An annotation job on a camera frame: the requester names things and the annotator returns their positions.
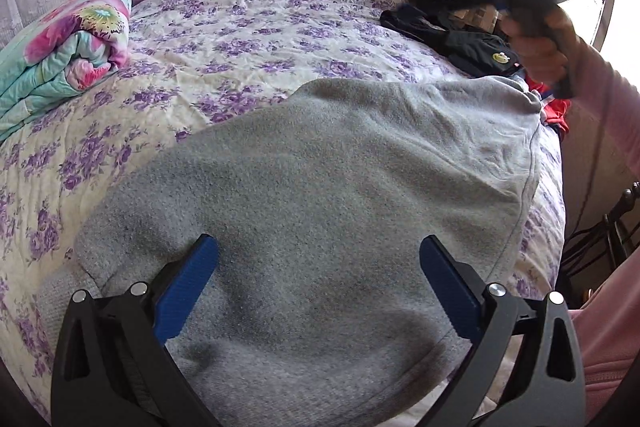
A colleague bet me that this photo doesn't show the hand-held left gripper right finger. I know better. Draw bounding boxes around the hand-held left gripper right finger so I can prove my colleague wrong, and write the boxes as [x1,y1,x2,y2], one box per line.
[419,234,587,427]

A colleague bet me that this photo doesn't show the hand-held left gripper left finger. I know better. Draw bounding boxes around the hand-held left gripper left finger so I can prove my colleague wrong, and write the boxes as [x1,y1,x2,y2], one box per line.
[50,233,221,427]

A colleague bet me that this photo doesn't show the grey pants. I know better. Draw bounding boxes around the grey pants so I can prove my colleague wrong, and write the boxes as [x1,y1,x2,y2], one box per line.
[37,77,546,427]

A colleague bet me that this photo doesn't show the person's right forearm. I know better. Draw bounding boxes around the person's right forearm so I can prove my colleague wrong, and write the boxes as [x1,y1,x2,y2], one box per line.
[565,39,640,188]

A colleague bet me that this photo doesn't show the person's right hand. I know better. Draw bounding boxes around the person's right hand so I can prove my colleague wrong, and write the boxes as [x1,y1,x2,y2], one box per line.
[500,7,581,90]

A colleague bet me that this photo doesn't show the black garment with smiley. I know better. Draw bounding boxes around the black garment with smiley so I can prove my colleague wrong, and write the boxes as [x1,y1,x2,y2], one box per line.
[380,4,523,80]

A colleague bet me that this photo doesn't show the red garment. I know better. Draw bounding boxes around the red garment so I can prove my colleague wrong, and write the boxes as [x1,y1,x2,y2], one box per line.
[525,77,571,140]

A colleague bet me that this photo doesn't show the person's pink clothing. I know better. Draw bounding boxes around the person's pink clothing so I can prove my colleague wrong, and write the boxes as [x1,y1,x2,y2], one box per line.
[570,257,640,427]

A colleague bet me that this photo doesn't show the purple floral bedspread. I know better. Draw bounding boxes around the purple floral bedspread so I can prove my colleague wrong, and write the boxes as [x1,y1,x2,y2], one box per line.
[0,0,566,427]

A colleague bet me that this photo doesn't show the folded floral quilt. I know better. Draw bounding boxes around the folded floral quilt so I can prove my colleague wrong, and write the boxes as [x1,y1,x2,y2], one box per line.
[0,0,132,142]

